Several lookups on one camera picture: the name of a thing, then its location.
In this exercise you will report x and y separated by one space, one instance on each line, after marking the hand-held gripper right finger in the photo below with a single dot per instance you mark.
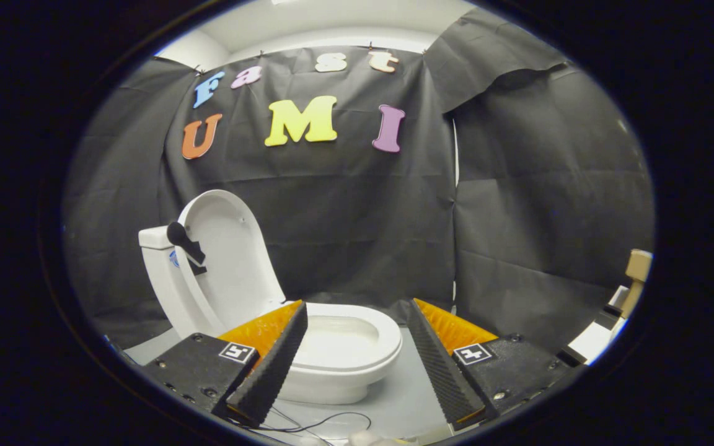
440 371

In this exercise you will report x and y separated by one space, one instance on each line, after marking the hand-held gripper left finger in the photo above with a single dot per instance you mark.
273 371

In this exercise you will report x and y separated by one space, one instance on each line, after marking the white toilet lid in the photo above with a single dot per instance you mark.
227 260

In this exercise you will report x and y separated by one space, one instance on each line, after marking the white toilet seat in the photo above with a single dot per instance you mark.
391 344

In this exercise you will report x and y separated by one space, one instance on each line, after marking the white toilet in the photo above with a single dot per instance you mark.
162 291

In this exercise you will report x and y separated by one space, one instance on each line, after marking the white paper sheet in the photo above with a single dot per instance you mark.
592 342

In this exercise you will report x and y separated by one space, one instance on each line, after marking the black backdrop cloth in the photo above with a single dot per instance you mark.
344 210

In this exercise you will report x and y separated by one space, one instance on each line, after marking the brown cardboard box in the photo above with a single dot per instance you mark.
637 279

